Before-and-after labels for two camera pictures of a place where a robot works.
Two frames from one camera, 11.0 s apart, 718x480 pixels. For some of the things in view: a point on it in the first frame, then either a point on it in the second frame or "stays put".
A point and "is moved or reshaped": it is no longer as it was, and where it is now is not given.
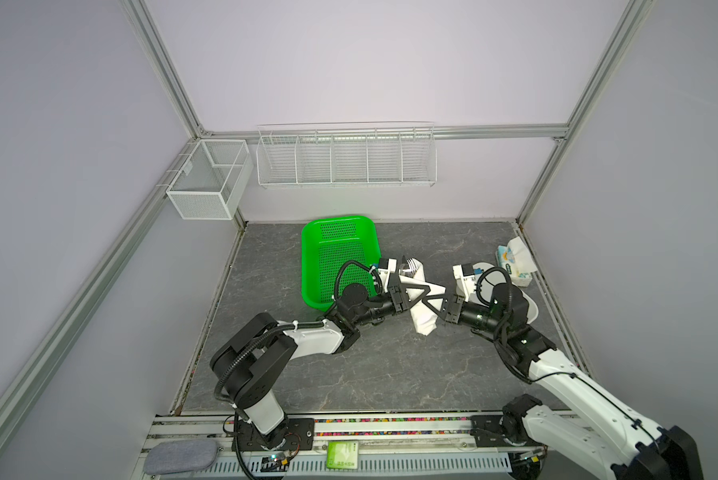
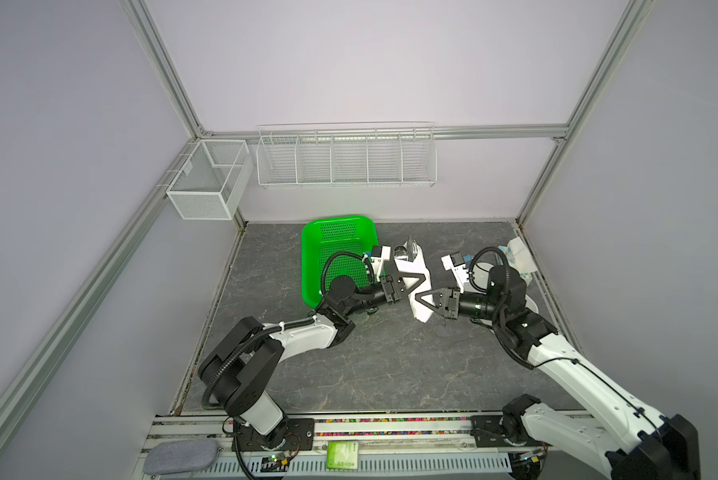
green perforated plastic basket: (337, 252) stays put
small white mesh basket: (212, 181) stays put
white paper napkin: (425, 317) is moved or reshaped
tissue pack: (516, 260) stays put
